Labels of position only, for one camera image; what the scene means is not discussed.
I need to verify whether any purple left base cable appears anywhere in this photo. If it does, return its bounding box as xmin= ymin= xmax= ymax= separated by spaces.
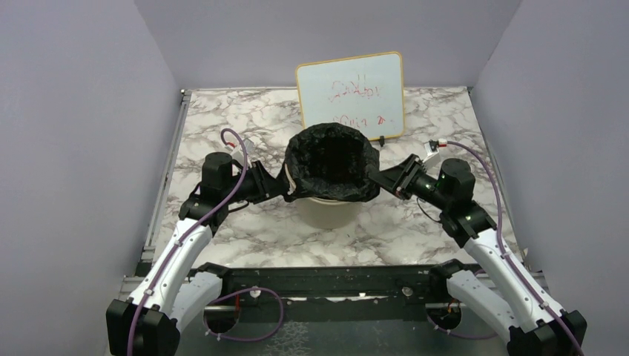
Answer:
xmin=202 ymin=287 xmax=285 ymax=343

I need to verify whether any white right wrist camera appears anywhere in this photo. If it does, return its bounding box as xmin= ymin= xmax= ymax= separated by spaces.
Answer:
xmin=422 ymin=139 xmax=448 ymax=171

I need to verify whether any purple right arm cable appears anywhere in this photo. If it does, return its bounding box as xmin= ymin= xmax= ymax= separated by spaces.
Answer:
xmin=444 ymin=141 xmax=583 ymax=356

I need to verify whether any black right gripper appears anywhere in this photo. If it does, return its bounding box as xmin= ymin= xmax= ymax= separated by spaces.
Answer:
xmin=369 ymin=154 xmax=452 ymax=211

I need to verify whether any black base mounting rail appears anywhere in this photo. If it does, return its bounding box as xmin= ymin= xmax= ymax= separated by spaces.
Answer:
xmin=184 ymin=263 xmax=452 ymax=322

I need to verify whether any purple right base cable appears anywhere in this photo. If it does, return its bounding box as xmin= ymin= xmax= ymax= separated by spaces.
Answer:
xmin=426 ymin=267 xmax=497 ymax=341

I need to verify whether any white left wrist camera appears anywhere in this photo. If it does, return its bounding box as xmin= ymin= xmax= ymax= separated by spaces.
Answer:
xmin=225 ymin=139 xmax=254 ymax=169

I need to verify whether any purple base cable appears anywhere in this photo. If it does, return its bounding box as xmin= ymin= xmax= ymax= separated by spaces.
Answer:
xmin=202 ymin=287 xmax=285 ymax=343
xmin=426 ymin=267 xmax=497 ymax=341

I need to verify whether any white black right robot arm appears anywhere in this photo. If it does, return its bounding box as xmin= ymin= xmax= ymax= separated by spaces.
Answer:
xmin=366 ymin=155 xmax=587 ymax=355

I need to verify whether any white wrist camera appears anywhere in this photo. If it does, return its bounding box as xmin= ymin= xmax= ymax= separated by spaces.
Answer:
xmin=422 ymin=139 xmax=448 ymax=171
xmin=225 ymin=139 xmax=254 ymax=169

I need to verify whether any beige cylindrical trash bin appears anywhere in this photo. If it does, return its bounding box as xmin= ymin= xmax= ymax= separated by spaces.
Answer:
xmin=283 ymin=163 xmax=363 ymax=229

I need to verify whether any yellow framed whiteboard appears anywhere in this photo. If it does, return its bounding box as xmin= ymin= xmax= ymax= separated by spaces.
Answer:
xmin=295 ymin=51 xmax=406 ymax=141

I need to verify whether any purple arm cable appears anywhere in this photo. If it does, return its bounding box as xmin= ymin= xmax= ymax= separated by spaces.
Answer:
xmin=126 ymin=128 xmax=249 ymax=356
xmin=444 ymin=141 xmax=583 ymax=356

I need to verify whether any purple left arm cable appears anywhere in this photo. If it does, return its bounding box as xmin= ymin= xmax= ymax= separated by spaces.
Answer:
xmin=126 ymin=128 xmax=249 ymax=356

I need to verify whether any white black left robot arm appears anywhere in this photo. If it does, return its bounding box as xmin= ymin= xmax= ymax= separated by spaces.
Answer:
xmin=106 ymin=152 xmax=289 ymax=355

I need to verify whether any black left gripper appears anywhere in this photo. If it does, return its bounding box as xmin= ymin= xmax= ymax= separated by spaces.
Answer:
xmin=223 ymin=160 xmax=290 ymax=205

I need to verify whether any black plastic trash bag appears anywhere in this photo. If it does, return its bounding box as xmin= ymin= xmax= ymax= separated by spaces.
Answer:
xmin=277 ymin=122 xmax=381 ymax=202

